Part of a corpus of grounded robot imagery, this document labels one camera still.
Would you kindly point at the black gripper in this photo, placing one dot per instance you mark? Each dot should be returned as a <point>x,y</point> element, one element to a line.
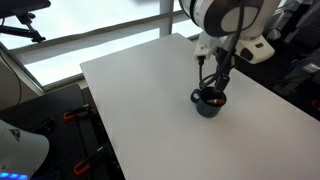
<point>224,68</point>

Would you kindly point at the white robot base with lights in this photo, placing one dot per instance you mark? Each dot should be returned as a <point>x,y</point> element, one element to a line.
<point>20,150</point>

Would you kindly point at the dark blue mug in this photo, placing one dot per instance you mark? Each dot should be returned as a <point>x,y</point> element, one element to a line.
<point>207,107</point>

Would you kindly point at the grey and white floor equipment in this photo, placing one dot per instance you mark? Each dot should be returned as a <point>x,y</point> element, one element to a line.
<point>301,71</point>

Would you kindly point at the black side table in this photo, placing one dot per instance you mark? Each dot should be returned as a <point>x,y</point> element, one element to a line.
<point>50,116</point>

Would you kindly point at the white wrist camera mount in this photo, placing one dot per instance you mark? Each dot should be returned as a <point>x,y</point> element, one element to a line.
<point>206,46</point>

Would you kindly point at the grey window frame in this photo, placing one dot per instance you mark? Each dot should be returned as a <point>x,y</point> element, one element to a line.
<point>100,30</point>

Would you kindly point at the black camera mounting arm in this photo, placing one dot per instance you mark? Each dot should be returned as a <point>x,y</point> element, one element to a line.
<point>23,16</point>

